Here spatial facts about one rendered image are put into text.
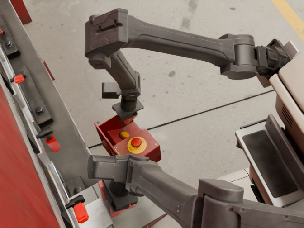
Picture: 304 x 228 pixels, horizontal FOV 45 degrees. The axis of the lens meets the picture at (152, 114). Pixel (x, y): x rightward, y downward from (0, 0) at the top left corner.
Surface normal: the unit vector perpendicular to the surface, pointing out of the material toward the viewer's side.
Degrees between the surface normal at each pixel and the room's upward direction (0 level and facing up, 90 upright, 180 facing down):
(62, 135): 0
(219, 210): 35
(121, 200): 29
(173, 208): 67
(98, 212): 0
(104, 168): 42
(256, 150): 0
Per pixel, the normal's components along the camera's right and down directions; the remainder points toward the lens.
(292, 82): -0.70, -0.21
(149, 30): 0.51, -0.18
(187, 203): -0.94, -0.11
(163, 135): -0.08, -0.55
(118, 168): 0.38, 0.04
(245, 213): -0.22, -0.04
